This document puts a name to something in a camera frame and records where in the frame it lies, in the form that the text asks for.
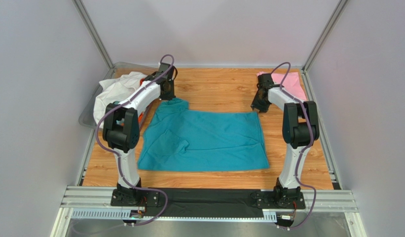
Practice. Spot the clear plastic bin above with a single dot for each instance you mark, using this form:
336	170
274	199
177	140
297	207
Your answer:
118	69

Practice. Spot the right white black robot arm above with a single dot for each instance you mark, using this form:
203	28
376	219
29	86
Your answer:
300	129

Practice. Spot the white t shirt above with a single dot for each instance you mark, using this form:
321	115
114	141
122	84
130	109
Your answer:
117	89

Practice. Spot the left aluminium frame post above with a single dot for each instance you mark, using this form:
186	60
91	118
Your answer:
81	8

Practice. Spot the right aluminium frame post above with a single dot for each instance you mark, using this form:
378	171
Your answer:
336	14

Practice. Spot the aluminium frame post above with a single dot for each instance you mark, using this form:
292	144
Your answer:
336	14
81	8

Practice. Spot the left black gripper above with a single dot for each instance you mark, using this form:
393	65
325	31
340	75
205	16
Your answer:
171	95

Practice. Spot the aluminium front rail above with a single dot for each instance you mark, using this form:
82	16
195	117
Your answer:
94	203

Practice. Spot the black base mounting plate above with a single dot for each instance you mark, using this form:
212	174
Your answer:
207	203

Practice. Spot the orange t shirt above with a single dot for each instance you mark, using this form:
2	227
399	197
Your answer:
140	117

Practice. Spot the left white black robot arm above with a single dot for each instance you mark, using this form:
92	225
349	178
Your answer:
121	131

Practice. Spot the folded pink t shirt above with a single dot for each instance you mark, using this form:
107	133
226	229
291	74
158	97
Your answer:
291	84

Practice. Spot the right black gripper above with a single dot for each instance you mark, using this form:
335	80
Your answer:
259	103

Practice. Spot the teal t shirt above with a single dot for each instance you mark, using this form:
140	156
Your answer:
184	140

